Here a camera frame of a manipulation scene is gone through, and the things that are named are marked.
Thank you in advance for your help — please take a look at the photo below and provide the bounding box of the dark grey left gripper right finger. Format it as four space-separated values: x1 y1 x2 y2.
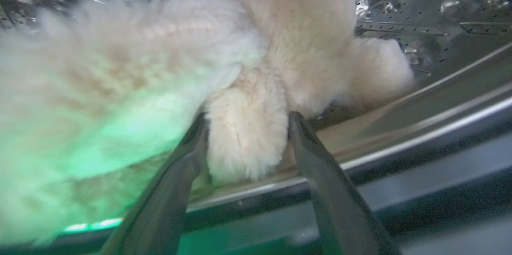
288 111 402 255

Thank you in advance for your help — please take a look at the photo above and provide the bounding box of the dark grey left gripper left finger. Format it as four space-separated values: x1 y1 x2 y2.
99 114 209 255

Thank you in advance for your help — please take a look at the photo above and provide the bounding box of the cream white plush toy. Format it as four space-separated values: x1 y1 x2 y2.
0 0 416 246

